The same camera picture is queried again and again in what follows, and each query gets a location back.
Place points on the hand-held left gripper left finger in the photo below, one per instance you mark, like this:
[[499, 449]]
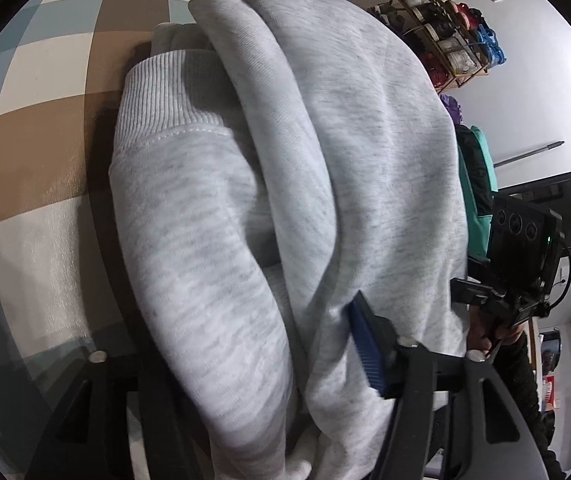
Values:
[[160, 425]]

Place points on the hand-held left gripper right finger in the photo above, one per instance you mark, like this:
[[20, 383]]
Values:
[[366, 347]]

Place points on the light grey sweatshirt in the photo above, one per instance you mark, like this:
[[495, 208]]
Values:
[[315, 185]]

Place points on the person's right forearm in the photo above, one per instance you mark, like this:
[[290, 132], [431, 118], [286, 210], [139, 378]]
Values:
[[520, 400]]

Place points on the person's right hand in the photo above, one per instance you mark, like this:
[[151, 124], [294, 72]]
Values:
[[478, 335]]

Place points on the teal garment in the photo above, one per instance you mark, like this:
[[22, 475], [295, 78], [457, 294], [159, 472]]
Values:
[[483, 200]]

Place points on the thin metal rod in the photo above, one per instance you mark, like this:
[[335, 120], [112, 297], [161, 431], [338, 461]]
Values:
[[530, 152]]

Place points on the purple cloth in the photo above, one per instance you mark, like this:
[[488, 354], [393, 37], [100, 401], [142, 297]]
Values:
[[451, 107]]

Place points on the wooden shelf with yarn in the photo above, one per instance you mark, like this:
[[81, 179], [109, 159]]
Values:
[[465, 77]]

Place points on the checked brown blue blanket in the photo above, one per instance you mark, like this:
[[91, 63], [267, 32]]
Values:
[[40, 135]]

